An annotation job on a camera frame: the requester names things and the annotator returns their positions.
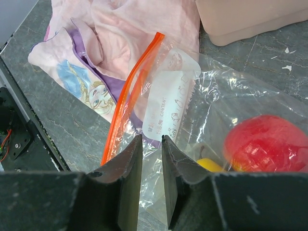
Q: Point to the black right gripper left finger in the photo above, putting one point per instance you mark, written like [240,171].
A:
[106,199]

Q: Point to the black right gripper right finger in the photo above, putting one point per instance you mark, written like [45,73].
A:
[199,200]

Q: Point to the yellow fake pear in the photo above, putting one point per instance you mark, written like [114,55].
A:
[207,163]

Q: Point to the red fake tomato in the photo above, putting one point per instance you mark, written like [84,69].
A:
[267,143]

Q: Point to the clear zip top bag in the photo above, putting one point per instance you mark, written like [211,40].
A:
[219,98]

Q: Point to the pink purple printed cloth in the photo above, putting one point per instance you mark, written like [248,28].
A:
[91,46]

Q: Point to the pink plastic tub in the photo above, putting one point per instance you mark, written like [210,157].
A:
[227,21]

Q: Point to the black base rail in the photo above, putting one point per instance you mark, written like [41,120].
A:
[24,142]

